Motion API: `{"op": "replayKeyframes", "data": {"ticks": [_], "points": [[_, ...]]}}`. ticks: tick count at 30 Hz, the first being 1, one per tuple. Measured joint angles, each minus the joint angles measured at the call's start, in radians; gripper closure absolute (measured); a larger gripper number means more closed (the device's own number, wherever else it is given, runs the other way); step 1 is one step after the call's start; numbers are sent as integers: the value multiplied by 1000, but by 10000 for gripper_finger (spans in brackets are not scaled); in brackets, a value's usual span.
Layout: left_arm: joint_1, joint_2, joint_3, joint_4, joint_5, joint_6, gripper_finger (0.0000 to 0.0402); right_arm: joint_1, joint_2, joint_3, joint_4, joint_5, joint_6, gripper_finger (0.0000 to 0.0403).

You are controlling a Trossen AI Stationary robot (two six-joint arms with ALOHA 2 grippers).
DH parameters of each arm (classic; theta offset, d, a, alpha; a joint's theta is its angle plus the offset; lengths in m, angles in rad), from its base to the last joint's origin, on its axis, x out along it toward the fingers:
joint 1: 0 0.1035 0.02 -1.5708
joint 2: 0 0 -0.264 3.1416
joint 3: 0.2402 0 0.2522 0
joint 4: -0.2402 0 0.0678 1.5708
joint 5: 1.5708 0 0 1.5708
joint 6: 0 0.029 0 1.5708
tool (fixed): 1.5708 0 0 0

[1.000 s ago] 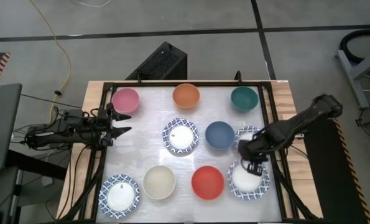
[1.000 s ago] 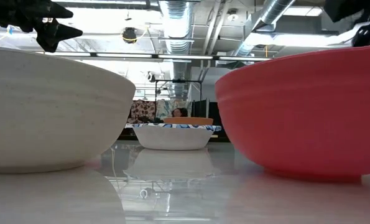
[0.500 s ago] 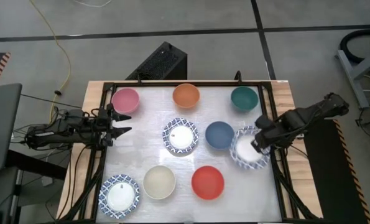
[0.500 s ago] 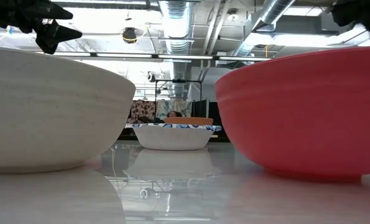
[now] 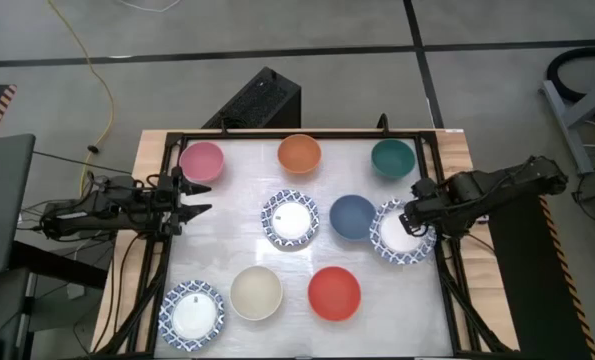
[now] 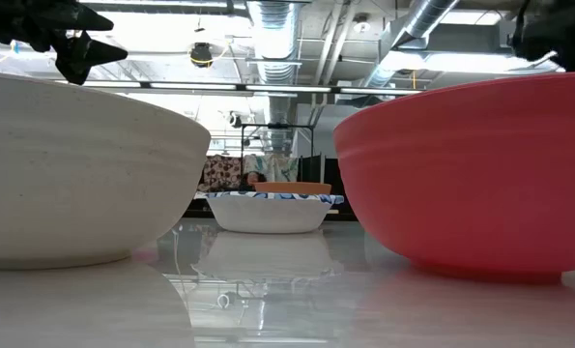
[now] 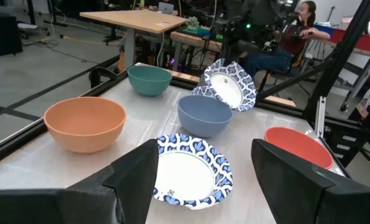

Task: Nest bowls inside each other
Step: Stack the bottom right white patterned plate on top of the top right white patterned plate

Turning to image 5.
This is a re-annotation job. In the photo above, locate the pink bowl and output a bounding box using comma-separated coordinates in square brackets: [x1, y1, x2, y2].
[178, 141, 226, 183]

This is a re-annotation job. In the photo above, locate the cream bowl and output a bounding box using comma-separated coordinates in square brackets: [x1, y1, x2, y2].
[229, 265, 284, 322]

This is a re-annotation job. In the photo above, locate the orange bowl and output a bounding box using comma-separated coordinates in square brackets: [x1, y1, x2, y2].
[277, 133, 323, 175]

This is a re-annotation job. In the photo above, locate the black computer tower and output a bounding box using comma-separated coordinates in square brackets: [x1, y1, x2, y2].
[201, 66, 302, 130]

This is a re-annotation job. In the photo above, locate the blue bowl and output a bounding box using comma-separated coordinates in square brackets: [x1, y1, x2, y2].
[328, 194, 378, 242]

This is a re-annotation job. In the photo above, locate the white table surface sheet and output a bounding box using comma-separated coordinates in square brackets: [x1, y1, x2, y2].
[154, 137, 454, 359]

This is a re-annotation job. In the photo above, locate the black metal table frame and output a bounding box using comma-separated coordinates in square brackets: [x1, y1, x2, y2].
[94, 113, 516, 360]

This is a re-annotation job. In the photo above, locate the black floor cable with plug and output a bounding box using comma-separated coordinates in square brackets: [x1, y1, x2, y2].
[31, 144, 133, 176]

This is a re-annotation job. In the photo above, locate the teal bowl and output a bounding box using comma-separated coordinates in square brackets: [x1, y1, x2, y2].
[370, 138, 417, 180]

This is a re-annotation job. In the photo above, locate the black hose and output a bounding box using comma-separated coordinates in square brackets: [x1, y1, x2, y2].
[546, 46, 595, 104]

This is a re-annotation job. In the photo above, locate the grey metal stand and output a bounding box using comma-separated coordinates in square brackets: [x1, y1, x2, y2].
[540, 69, 595, 175]

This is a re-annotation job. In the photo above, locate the yellow floor cable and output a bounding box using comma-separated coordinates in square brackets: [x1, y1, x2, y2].
[46, 0, 116, 196]

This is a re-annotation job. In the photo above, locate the blue patterned white plate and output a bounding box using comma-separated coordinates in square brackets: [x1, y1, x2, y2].
[369, 198, 437, 266]
[260, 188, 321, 249]
[157, 279, 226, 353]

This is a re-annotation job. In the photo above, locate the grey monitor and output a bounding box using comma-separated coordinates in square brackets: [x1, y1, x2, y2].
[0, 133, 37, 279]

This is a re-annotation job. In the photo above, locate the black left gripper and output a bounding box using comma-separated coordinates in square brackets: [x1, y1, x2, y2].
[149, 167, 213, 236]

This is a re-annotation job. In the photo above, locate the white floor cable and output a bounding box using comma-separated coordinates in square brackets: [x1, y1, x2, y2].
[114, 0, 183, 14]

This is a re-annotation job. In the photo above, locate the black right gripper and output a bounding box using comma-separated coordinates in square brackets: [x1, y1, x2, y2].
[399, 177, 446, 237]

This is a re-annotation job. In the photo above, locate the red bowl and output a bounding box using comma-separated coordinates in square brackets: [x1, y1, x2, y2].
[307, 265, 363, 322]

